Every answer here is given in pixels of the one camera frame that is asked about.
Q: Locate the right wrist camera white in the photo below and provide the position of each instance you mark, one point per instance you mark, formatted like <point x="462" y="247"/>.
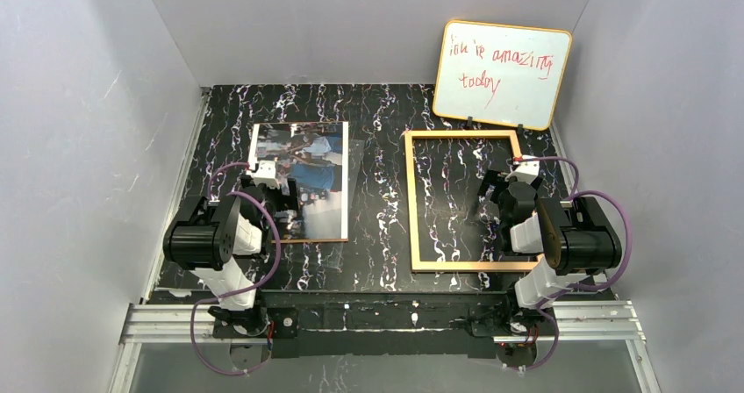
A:
<point x="525" y="169"/>

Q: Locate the wooden picture frame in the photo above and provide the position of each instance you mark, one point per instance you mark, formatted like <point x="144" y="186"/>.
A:
<point x="417" y="264"/>

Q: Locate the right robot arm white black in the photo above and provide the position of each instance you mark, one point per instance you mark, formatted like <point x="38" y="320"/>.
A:
<point x="574" y="238"/>

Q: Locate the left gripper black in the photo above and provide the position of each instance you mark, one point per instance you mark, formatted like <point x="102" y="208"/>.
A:
<point x="278" y="198"/>

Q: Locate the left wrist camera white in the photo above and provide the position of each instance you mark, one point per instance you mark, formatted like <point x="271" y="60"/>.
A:
<point x="264" y="172"/>

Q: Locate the aluminium rail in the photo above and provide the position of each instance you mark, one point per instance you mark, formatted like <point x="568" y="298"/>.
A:
<point x="182" y="323"/>

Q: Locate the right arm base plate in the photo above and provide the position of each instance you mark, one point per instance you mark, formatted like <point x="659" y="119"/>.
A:
<point x="524" y="328"/>

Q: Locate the printed photo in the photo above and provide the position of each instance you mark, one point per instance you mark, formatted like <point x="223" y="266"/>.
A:
<point x="312" y="143"/>

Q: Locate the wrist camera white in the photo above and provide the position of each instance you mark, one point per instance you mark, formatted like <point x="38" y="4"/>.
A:
<point x="525" y="169"/>
<point x="264" y="172"/>

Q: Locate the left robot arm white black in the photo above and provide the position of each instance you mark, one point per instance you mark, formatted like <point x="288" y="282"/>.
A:
<point x="205" y="238"/>

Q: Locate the whiteboard with orange rim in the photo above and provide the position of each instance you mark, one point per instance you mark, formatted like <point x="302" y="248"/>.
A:
<point x="497" y="74"/>

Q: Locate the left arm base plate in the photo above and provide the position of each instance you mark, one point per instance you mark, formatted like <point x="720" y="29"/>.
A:
<point x="258" y="322"/>

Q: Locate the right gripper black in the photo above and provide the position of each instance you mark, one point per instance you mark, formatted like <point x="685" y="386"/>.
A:
<point x="503" y="186"/>

